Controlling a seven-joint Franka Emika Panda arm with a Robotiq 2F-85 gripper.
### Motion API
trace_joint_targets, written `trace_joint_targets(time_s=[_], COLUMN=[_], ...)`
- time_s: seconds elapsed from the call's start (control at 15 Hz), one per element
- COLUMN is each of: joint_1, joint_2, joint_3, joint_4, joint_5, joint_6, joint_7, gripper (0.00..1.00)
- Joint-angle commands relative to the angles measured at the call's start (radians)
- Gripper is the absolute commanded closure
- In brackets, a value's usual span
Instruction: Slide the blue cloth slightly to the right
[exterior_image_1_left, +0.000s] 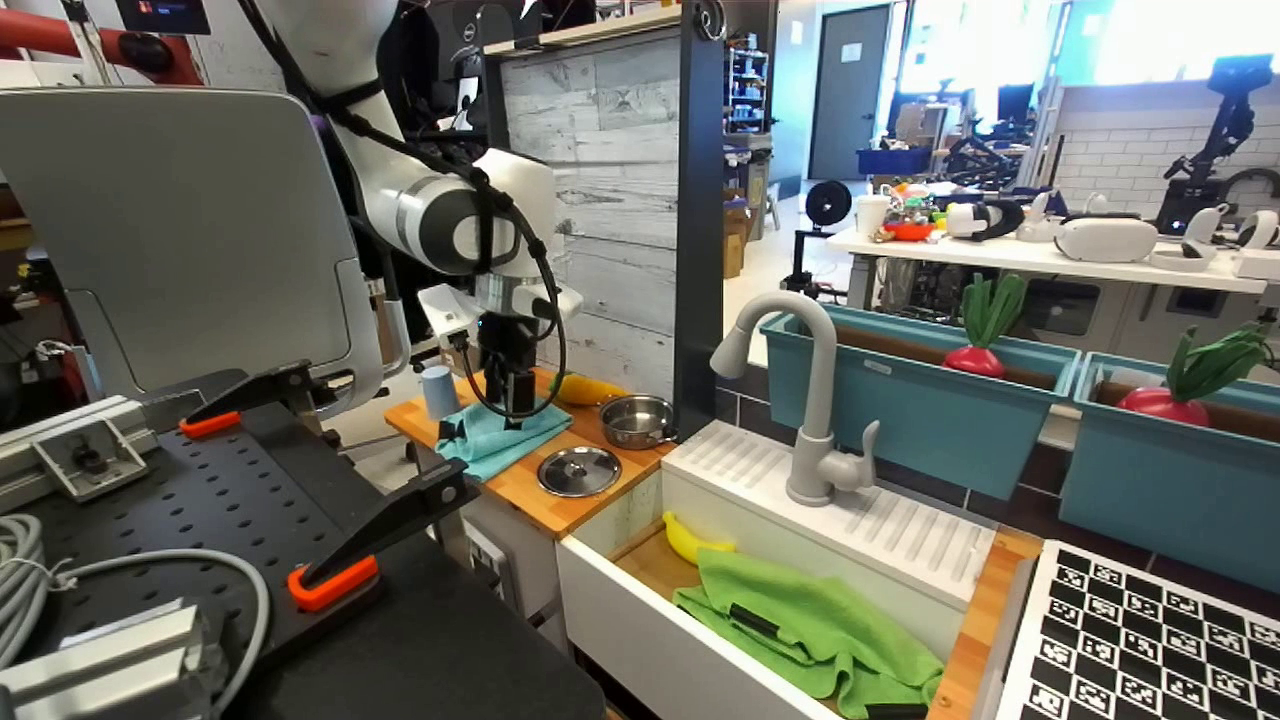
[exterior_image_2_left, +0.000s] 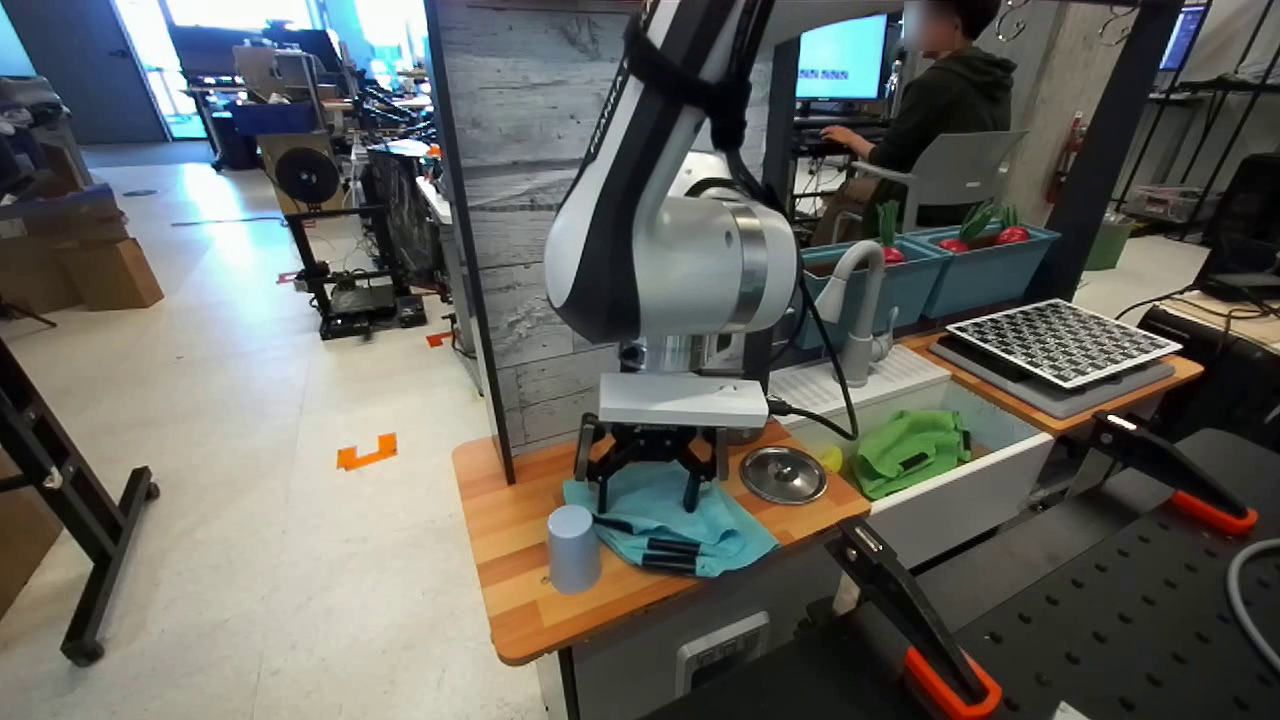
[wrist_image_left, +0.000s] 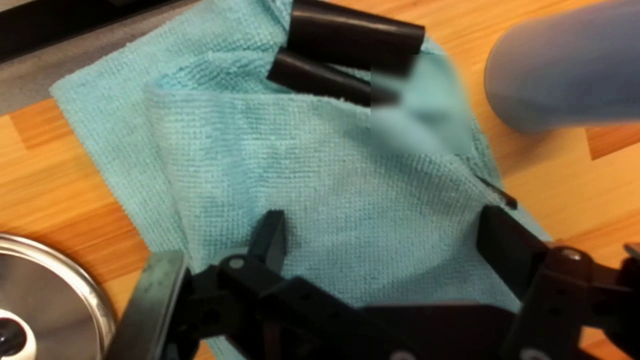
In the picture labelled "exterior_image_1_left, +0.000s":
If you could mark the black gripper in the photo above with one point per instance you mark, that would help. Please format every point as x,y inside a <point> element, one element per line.
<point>511,347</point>

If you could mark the blue cloth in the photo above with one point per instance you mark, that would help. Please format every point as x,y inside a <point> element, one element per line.
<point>500,440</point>

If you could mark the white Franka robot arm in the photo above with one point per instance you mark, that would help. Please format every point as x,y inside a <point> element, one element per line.
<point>426,223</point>

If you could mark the black background robot arm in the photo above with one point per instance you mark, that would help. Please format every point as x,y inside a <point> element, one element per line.
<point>1227,133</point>

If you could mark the green cloth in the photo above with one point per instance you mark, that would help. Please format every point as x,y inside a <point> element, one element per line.
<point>827,632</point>

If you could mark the light blue plastic cup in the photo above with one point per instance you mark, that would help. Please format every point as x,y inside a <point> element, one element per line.
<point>437,395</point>

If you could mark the small metal pot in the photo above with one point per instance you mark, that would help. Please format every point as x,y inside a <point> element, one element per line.
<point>578,468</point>

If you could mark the wooden counter top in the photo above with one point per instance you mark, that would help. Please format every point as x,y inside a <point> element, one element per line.
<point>573,510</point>

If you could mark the steel bowl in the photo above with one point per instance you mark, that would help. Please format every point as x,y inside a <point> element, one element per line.
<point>637,421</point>

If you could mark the black orange clamp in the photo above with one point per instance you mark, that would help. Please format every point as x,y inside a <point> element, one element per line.
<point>383,532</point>
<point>244,401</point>

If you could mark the grey wood backsplash panel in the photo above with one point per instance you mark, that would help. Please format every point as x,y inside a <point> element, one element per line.
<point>615,202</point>

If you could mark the yellow toy fruit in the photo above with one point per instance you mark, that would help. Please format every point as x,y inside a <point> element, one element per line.
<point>690,539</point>

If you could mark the white toy sink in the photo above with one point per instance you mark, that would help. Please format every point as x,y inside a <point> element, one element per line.
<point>643,627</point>

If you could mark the grey toy faucet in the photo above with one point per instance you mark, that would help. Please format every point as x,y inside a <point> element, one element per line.
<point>816,424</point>

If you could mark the black perforated board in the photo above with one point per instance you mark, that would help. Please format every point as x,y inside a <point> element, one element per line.
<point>203,502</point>

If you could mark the grey flat panel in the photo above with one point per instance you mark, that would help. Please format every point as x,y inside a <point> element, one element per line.
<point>173,226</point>

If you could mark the teal plastic bin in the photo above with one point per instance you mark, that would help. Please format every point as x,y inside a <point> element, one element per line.
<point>922,415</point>
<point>1174,485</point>

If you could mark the colourful toy pile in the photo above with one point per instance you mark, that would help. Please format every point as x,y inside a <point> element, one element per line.
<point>911,223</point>

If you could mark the red toy radish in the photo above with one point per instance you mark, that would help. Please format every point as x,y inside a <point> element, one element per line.
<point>1174,395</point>
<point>987,325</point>

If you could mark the wooden side counter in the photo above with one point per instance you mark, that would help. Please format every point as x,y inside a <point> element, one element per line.
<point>980,627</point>

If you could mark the white shelf table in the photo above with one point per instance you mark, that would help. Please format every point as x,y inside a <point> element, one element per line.
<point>1064,264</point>

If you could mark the white VR headset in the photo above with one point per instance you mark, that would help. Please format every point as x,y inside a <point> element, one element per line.
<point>1107,239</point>

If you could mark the black white calibration board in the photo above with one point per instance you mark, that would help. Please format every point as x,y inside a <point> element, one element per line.
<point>1147,645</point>

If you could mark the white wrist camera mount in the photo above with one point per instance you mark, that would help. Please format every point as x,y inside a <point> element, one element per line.
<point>462,307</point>

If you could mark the aluminium extrusion bracket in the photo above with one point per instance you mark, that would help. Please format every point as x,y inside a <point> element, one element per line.
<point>72,445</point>
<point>105,661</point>

